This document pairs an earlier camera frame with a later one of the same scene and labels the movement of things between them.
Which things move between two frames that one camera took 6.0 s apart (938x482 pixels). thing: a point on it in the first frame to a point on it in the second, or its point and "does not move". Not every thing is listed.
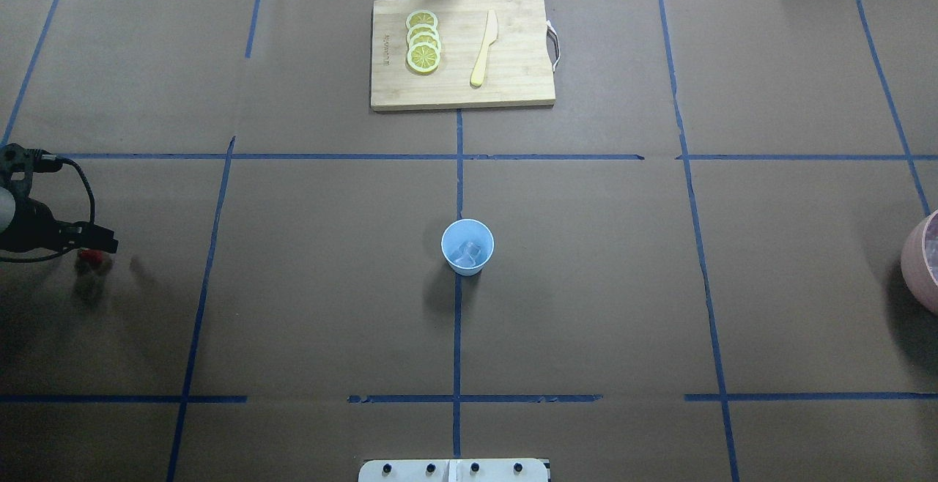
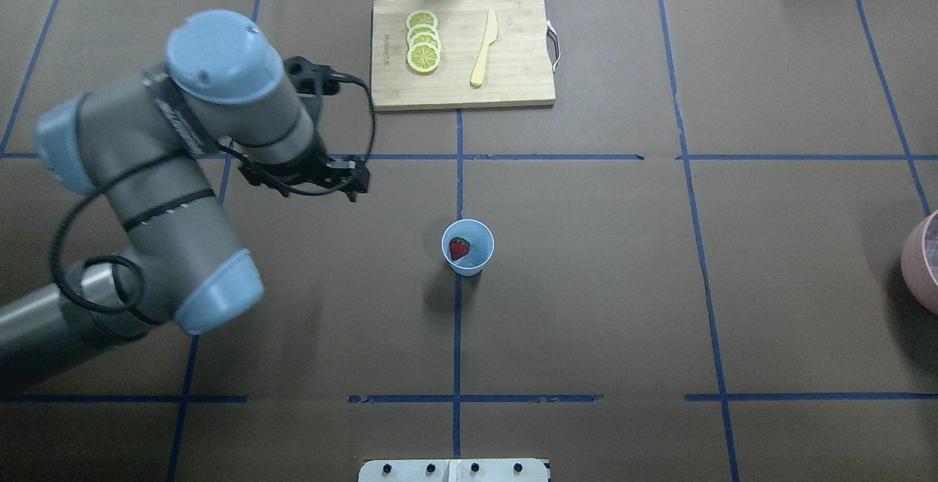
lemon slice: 425,37 does not move
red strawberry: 90,257 to 459,247
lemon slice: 422,28 does not move
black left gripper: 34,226 to 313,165
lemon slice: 423,58 does not move
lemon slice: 421,17 does not move
